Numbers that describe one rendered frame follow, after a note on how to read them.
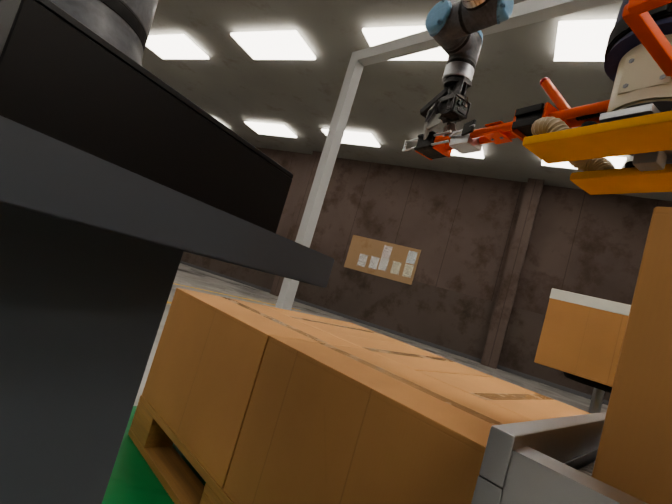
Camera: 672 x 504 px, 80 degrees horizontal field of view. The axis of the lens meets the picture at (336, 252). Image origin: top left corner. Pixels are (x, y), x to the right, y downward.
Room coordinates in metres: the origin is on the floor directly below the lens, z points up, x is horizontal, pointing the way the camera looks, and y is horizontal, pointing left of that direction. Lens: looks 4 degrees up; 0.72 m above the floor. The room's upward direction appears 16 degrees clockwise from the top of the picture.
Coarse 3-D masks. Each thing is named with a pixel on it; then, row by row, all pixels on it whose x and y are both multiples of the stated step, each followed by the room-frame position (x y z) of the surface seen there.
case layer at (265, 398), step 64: (192, 320) 1.35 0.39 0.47; (256, 320) 1.24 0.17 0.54; (320, 320) 1.81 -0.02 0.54; (192, 384) 1.26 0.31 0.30; (256, 384) 1.05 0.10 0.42; (320, 384) 0.89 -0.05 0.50; (384, 384) 0.87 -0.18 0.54; (448, 384) 1.11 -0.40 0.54; (512, 384) 1.53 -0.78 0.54; (192, 448) 1.18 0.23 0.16; (256, 448) 1.00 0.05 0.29; (320, 448) 0.86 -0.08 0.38; (384, 448) 0.75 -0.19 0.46; (448, 448) 0.67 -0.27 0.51
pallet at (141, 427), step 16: (144, 400) 1.45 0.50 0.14; (144, 416) 1.43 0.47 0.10; (160, 416) 1.36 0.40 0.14; (144, 432) 1.40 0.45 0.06; (160, 432) 1.41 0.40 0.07; (144, 448) 1.38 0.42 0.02; (160, 448) 1.41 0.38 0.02; (160, 464) 1.32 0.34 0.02; (176, 464) 1.34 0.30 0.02; (192, 464) 1.16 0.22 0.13; (160, 480) 1.26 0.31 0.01; (176, 480) 1.26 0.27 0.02; (192, 480) 1.28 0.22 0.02; (208, 480) 1.10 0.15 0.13; (176, 496) 1.19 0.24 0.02; (192, 496) 1.20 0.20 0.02; (208, 496) 1.08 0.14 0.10; (224, 496) 1.04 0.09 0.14
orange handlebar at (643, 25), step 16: (640, 0) 0.52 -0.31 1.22; (656, 0) 0.51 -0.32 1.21; (624, 16) 0.55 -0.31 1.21; (640, 16) 0.54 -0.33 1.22; (640, 32) 0.57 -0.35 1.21; (656, 32) 0.57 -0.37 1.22; (656, 48) 0.59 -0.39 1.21; (560, 112) 0.85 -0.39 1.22; (576, 112) 0.82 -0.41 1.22; (592, 112) 0.80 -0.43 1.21; (480, 128) 1.04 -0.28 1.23; (496, 128) 1.00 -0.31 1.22; (448, 144) 1.19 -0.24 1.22
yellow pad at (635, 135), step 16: (576, 128) 0.70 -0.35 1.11; (592, 128) 0.67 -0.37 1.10; (608, 128) 0.65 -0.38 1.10; (624, 128) 0.63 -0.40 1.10; (640, 128) 0.61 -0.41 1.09; (656, 128) 0.60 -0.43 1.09; (528, 144) 0.77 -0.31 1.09; (544, 144) 0.75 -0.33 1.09; (560, 144) 0.74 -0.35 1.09; (576, 144) 0.72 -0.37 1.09; (592, 144) 0.70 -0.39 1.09; (608, 144) 0.69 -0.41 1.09; (624, 144) 0.67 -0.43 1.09; (640, 144) 0.66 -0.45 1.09; (656, 144) 0.65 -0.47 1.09; (544, 160) 0.82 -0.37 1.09; (560, 160) 0.80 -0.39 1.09; (576, 160) 0.78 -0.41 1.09
